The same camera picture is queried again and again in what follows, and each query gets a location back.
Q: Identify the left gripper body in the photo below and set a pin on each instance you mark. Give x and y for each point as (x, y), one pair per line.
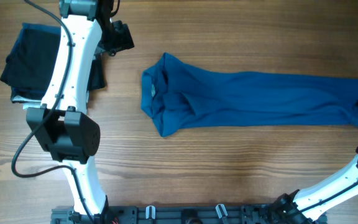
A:
(115, 39)

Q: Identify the blue polo shirt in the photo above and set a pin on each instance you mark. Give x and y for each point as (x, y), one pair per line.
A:
(176, 95)

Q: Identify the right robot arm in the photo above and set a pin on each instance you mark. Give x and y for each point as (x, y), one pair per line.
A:
(337, 186)

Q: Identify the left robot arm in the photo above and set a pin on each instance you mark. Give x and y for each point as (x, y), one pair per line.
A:
(60, 124)

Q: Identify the black folded garment underneath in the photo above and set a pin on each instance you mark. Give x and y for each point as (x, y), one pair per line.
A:
(96, 76)

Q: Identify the dark blue folded garment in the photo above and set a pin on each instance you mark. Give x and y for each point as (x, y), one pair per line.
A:
(39, 28)

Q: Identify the black folded garment on top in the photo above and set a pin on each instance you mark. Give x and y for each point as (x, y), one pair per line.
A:
(30, 59)

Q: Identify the white folded garment at bottom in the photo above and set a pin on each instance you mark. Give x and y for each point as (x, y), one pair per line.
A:
(26, 102)

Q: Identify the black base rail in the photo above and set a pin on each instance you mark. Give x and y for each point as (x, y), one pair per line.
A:
(245, 214)

